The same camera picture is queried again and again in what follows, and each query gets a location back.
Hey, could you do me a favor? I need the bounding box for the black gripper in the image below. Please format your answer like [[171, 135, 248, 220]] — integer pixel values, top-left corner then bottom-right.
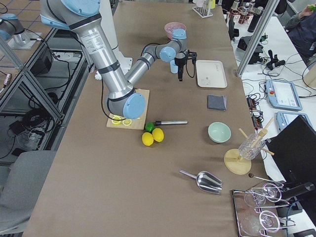
[[174, 50, 197, 81]]

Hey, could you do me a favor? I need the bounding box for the steel muddler with black tip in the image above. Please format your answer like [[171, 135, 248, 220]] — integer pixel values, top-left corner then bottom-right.
[[154, 120, 188, 126]]

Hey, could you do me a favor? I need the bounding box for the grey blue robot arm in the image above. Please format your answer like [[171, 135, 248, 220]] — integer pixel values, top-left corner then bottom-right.
[[40, 0, 189, 119]]

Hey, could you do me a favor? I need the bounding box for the light blue plastic cup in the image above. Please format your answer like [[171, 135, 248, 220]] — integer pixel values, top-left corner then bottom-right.
[[170, 60, 178, 74]]

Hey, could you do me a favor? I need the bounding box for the pile of clear ice cubes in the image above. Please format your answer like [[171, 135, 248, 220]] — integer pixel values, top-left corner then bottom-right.
[[165, 24, 186, 34]]

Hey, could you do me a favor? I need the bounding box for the wooden cup rack stand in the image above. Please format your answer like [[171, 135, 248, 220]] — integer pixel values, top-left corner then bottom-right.
[[224, 118, 274, 175]]

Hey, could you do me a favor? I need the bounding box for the steel ice scoop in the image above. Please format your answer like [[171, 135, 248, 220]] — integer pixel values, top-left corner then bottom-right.
[[179, 169, 223, 195]]

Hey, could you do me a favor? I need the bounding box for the cream rabbit tray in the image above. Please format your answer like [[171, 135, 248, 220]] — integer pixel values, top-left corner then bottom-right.
[[196, 60, 227, 88]]

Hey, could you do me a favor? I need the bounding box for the pink bowl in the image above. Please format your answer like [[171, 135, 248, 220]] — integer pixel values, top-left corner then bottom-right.
[[164, 22, 187, 39]]

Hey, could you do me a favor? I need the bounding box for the grey folded cloth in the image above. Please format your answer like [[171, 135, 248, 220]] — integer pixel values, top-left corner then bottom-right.
[[207, 94, 227, 111]]

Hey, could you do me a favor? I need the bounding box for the green lime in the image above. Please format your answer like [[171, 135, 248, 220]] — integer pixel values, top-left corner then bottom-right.
[[145, 122, 155, 133]]

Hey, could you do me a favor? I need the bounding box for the upper whole yellow lemon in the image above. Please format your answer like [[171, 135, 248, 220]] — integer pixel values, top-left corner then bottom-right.
[[152, 127, 164, 142]]

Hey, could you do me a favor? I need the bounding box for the whole yellow lemon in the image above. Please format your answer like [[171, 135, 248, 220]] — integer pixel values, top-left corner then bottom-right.
[[152, 127, 164, 142], [142, 132, 154, 146]]

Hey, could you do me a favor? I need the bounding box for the bamboo cutting board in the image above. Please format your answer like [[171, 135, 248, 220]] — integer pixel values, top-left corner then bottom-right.
[[106, 89, 150, 130]]

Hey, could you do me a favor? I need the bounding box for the light green bowl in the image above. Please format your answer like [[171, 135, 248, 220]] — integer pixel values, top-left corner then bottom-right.
[[208, 122, 231, 143]]

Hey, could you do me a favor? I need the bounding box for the lower lemon half slice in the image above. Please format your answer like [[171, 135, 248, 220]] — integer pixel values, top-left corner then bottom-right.
[[122, 118, 132, 126]]

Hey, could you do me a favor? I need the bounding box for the lemon half slice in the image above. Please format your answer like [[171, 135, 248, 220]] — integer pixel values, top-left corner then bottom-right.
[[111, 116, 123, 125], [122, 118, 132, 126]]

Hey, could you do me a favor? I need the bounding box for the lower whole yellow lemon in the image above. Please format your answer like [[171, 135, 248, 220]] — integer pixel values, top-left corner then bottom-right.
[[142, 132, 154, 146]]

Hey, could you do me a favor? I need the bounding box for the upper lemon half slice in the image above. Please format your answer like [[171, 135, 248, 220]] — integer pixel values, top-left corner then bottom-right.
[[111, 116, 123, 125]]

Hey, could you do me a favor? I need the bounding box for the black thermos bottle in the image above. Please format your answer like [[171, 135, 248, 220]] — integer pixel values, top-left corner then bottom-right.
[[247, 6, 264, 33]]

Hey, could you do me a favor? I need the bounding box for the clear glass on rack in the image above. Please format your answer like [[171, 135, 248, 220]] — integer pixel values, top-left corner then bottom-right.
[[238, 134, 265, 160]]

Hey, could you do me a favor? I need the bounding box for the blue teach pendant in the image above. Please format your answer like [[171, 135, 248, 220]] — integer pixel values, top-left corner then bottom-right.
[[265, 79, 303, 111], [276, 112, 312, 131]]

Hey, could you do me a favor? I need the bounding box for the person in dark clothes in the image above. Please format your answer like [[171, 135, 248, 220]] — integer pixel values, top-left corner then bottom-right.
[[285, 4, 316, 59]]

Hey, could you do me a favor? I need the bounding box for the black monitor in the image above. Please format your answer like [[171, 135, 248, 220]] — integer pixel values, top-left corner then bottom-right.
[[267, 116, 316, 185]]

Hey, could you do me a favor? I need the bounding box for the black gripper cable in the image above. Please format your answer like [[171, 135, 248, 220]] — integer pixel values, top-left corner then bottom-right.
[[100, 43, 198, 121]]

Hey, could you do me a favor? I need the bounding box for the aluminium frame post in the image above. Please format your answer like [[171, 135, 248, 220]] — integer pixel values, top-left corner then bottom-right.
[[236, 0, 279, 78]]

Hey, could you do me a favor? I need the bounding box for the wire wine glass rack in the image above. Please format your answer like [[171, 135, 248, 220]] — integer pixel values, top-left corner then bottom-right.
[[232, 181, 296, 237]]

